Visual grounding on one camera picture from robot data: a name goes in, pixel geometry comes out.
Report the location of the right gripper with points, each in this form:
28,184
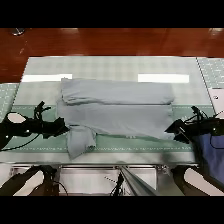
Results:
183,130

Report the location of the grey T-shirt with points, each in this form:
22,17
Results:
116,113

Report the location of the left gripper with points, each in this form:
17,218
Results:
55,128

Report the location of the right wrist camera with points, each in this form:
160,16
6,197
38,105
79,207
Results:
198,114

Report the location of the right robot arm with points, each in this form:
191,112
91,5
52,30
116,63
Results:
213,126

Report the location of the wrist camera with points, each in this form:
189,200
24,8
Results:
198,114
40,110

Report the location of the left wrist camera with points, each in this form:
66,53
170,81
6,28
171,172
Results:
40,110

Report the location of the blue garment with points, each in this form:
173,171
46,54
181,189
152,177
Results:
213,156

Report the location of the silver frame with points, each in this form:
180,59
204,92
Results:
140,181

